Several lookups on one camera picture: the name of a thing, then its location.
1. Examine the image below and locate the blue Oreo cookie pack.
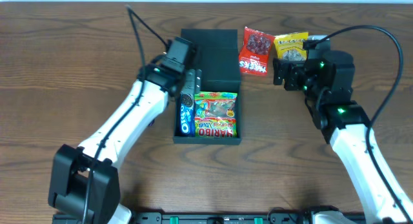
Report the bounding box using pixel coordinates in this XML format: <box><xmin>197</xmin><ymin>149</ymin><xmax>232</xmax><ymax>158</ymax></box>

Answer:
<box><xmin>179</xmin><ymin>94</ymin><xmax>195</xmax><ymax>137</ymax></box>

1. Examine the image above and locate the yellow Hacks candy bag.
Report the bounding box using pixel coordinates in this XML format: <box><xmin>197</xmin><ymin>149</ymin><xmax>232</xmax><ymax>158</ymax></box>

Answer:
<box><xmin>274</xmin><ymin>32</ymin><xmax>308</xmax><ymax>61</ymax></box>

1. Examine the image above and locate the green Haribo gummy bag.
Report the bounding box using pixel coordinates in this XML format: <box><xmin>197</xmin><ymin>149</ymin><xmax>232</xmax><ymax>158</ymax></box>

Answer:
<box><xmin>194</xmin><ymin>92</ymin><xmax>237</xmax><ymax>138</ymax></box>

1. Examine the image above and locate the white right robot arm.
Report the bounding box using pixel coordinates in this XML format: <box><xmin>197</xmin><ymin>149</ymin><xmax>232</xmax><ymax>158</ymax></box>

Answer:
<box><xmin>273</xmin><ymin>50</ymin><xmax>412</xmax><ymax>223</ymax></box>

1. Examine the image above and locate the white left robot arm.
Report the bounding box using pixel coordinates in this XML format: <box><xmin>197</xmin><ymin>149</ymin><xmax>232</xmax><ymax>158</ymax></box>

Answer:
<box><xmin>48</xmin><ymin>65</ymin><xmax>170</xmax><ymax>223</ymax></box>

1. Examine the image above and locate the black open gift box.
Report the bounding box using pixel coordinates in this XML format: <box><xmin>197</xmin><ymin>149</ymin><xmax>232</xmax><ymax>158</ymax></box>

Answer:
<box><xmin>172</xmin><ymin>28</ymin><xmax>243</xmax><ymax>145</ymax></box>

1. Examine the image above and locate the red Hacks candy bag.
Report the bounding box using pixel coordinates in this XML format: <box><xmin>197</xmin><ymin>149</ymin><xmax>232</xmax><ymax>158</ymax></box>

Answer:
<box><xmin>239</xmin><ymin>26</ymin><xmax>275</xmax><ymax>76</ymax></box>

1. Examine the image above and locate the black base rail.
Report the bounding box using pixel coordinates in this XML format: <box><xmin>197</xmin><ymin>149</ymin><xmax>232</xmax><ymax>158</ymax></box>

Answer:
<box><xmin>129</xmin><ymin>211</ymin><xmax>299</xmax><ymax>224</ymax></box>

